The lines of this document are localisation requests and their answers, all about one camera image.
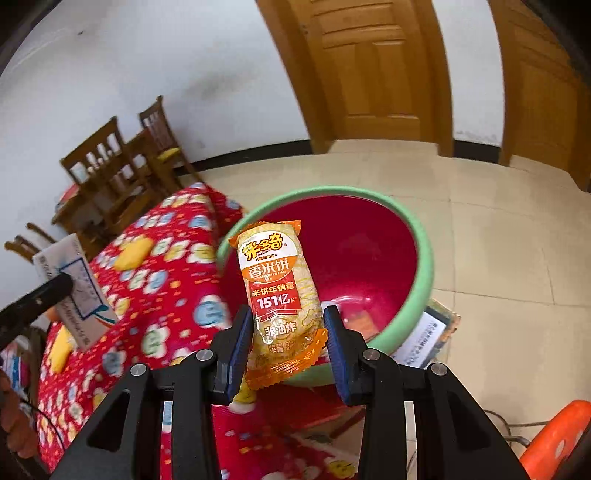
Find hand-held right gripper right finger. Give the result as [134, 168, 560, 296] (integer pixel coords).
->
[323, 305, 529, 480]

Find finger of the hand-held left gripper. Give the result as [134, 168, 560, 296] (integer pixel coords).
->
[21, 272, 74, 317]

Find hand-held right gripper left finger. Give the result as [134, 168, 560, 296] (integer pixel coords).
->
[48, 305, 254, 480]

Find teal and white box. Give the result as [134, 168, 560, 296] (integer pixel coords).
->
[32, 233, 120, 350]

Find orange snack packet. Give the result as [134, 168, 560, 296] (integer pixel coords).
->
[228, 219, 328, 392]

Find red basin with green rim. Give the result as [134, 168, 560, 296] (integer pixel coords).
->
[217, 186, 435, 387]

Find person's left hand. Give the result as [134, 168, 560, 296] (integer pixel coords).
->
[0, 369, 40, 457]

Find colourful cartons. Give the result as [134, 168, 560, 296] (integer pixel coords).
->
[0, 344, 31, 393]

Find yellow foam piece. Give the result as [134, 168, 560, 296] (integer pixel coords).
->
[48, 330, 77, 374]

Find wooden dining table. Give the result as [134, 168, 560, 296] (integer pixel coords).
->
[52, 182, 139, 245]

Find yellow ridged sponge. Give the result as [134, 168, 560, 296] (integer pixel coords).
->
[113, 236, 154, 272]

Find printed booklet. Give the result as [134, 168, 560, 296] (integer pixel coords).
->
[394, 298, 462, 370]

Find red smiley flower blanket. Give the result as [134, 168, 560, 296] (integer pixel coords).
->
[37, 182, 370, 480]

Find wooden chair with cushion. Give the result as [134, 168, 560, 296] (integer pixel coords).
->
[139, 95, 204, 185]

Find orange plastic stool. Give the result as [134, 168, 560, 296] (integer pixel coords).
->
[519, 399, 591, 480]

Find wooden panel door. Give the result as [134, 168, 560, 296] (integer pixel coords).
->
[489, 0, 591, 190]
[256, 0, 455, 158]

